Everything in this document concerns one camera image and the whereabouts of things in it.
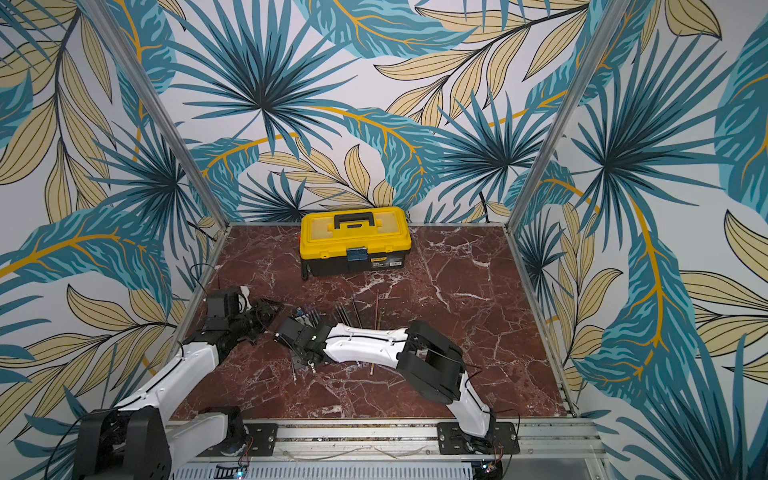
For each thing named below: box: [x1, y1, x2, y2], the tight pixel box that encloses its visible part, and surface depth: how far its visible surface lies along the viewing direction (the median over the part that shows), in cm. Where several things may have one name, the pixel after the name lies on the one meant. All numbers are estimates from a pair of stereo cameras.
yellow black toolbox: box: [299, 206, 412, 280], surface depth 97 cm
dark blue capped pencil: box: [335, 304, 352, 327], surface depth 97 cm
